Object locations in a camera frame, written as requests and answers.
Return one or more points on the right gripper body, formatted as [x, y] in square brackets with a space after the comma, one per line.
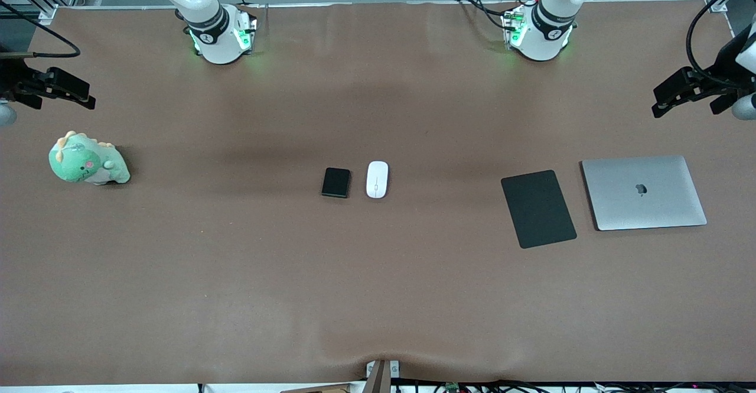
[12, 78]

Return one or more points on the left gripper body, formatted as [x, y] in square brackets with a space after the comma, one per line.
[724, 64]

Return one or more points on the white computer mouse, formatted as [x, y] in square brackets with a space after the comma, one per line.
[377, 180]

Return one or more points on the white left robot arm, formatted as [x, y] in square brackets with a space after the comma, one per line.
[555, 23]

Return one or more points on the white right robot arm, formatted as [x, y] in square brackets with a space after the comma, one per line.
[204, 3]

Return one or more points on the black mouse pad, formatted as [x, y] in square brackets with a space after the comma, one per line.
[537, 210]

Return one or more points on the green dinosaur plush toy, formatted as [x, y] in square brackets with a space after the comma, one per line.
[80, 162]

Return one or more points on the silver laptop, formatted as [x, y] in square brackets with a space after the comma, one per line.
[644, 195]

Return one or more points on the brown table cover mat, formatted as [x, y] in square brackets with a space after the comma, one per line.
[378, 275]

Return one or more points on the metal table edge bracket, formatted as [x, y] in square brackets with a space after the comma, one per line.
[378, 378]

